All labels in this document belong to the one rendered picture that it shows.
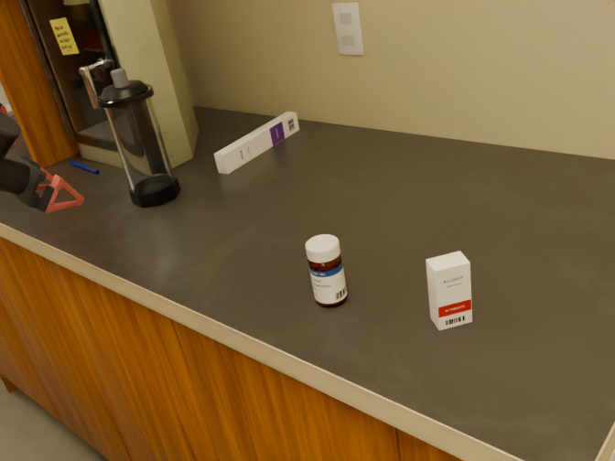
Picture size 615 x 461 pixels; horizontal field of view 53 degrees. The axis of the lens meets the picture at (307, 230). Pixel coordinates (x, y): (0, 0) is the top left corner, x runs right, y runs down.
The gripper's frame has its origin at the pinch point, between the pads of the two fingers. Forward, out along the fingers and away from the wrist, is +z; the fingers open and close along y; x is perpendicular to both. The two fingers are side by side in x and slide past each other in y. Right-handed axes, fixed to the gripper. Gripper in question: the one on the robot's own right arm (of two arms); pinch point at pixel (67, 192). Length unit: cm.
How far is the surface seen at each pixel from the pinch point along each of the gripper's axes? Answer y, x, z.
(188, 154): 8.6, -15.2, 29.9
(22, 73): 46.4, -17.0, 4.9
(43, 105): 45.6, -11.7, 12.2
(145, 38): 11.5, -34.2, 10.2
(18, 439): 66, 97, 57
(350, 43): -13, -53, 43
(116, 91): -1.7, -21.1, 0.6
